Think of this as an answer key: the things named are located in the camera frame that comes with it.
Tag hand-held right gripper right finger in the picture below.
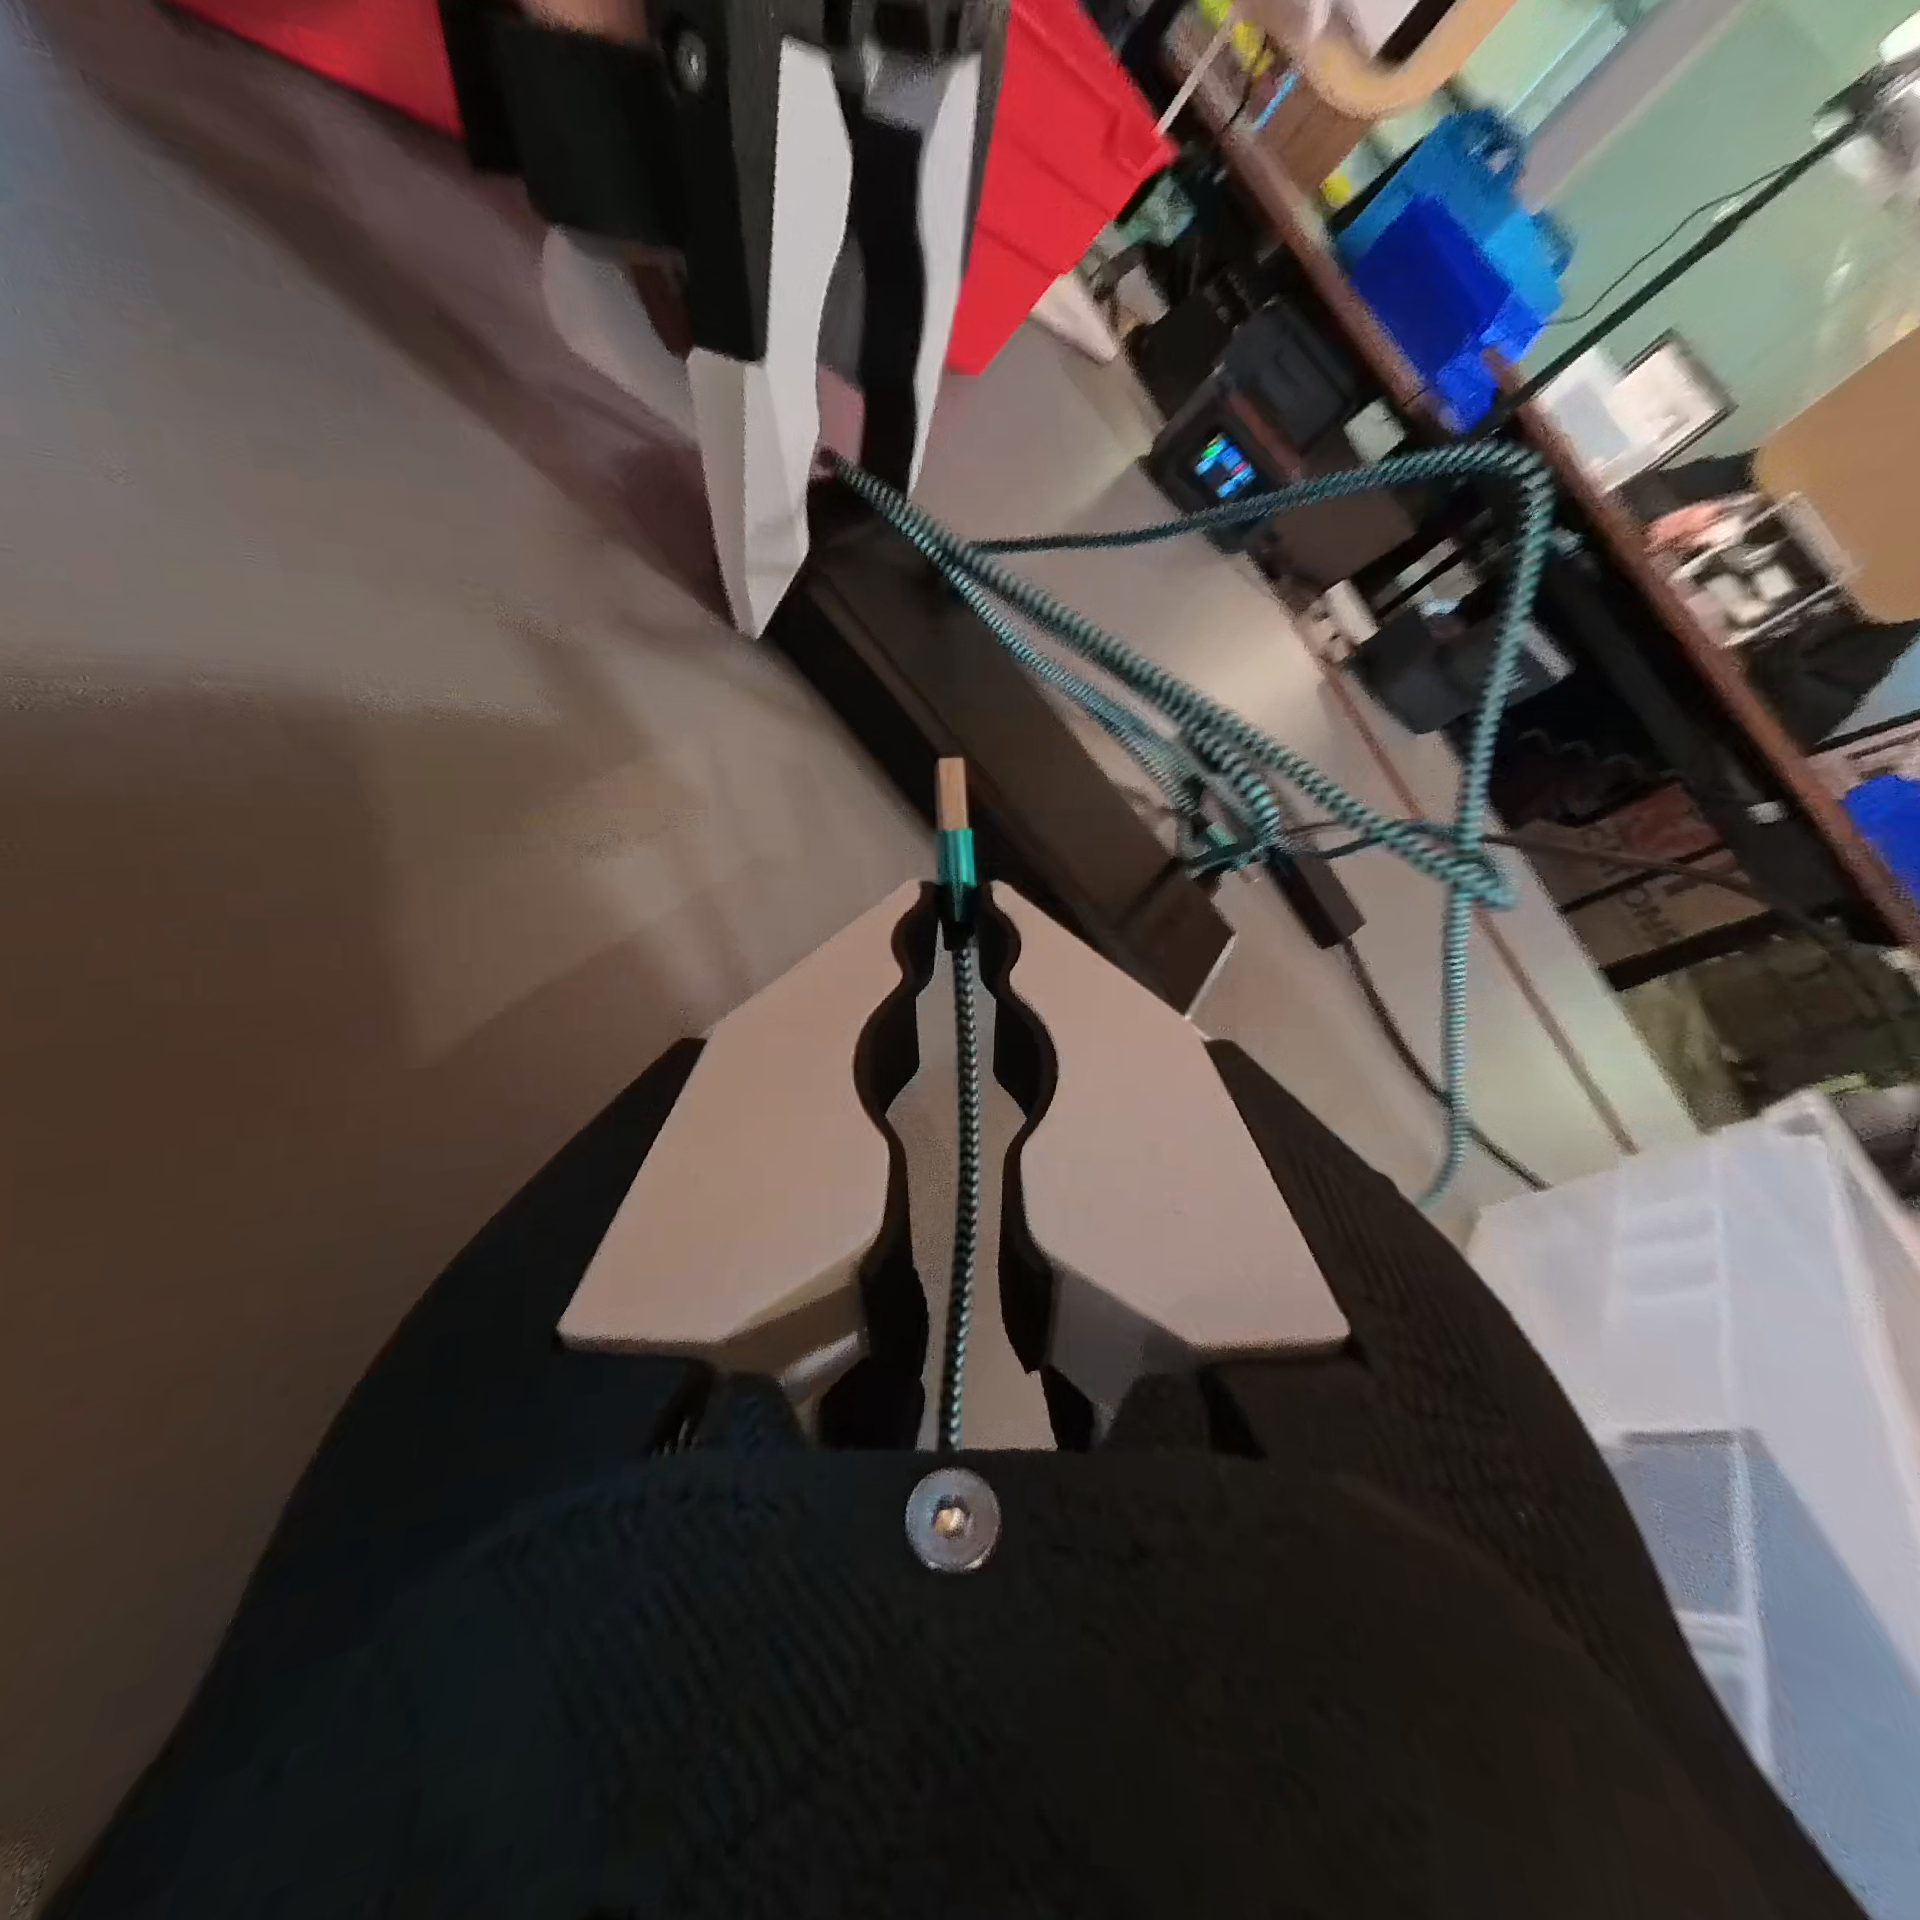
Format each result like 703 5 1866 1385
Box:
968 879 1356 1434

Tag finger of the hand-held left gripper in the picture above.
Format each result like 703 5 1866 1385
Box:
689 38 862 630
857 61 994 488

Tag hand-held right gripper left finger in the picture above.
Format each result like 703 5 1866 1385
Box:
558 879 962 1387

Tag teal braided usb cable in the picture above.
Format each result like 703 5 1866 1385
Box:
817 434 1567 1453

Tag black usb hub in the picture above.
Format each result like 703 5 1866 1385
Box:
764 502 1241 1020

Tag red plastic bin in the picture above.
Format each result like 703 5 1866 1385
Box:
167 0 1179 377

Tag black power station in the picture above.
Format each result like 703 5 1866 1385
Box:
1147 297 1371 513

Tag blue plastic bins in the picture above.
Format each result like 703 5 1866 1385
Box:
1332 112 1571 432

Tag clear plastic bin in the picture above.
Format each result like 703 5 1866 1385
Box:
1468 1093 1920 1920

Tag wooden shelf board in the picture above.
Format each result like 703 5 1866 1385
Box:
1157 30 1920 949

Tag cardboard box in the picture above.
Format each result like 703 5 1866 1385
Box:
1753 320 1920 624

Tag dark hub cable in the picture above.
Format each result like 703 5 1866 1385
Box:
1184 816 1920 1195

